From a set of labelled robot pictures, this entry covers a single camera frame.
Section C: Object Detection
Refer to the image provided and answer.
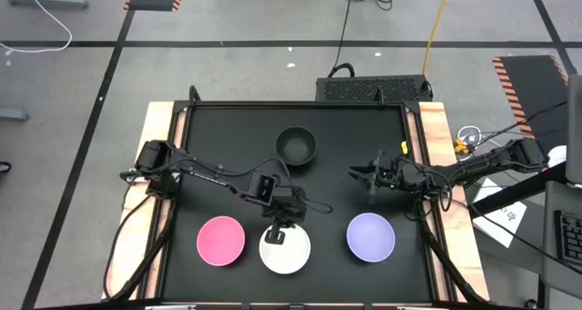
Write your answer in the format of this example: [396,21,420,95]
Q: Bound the black power cable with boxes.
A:
[327,0,360,79]

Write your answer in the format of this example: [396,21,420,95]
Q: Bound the pink bowl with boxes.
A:
[196,215,246,267]

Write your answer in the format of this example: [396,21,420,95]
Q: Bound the white cable coil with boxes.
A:
[457,125,484,148]

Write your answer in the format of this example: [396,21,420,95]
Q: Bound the grey monitor back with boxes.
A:
[566,73,582,186]

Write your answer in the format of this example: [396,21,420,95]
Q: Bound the large hazard-striped black mat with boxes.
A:
[492,55,570,174]

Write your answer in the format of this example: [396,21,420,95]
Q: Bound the black arm base cable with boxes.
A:
[103,194,158,300]

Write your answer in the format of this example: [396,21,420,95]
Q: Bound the grey desk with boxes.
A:
[540,180,582,310]

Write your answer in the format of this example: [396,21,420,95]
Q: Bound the white floor cable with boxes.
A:
[0,0,74,55]

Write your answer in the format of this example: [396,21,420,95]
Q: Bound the purple bowl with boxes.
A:
[346,212,396,264]

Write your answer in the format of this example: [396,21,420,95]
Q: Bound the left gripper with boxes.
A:
[261,185,309,246]

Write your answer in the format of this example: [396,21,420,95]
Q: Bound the white bowl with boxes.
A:
[258,222,312,275]

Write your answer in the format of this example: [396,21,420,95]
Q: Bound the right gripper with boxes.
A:
[348,149,411,205]

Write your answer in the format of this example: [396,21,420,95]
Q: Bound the black keyboard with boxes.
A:
[553,208,582,268]

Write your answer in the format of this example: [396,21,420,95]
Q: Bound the yellow cable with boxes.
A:
[422,0,455,77]

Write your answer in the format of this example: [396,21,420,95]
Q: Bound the black computer case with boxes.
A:
[316,75,433,105]

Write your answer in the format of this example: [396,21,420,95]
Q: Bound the thin black cable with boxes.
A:
[472,100,569,147]

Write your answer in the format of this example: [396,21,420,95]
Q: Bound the black diagonal bar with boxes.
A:
[470,162,569,220]

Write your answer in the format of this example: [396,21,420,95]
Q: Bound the black bowl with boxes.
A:
[275,125,318,167]

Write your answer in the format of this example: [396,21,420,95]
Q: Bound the white paper sheet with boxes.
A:
[472,177,528,250]

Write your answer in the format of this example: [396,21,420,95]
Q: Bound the grey metal foot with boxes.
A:
[0,107,31,122]

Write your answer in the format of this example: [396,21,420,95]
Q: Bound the black aluminium table frame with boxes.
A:
[102,85,492,310]

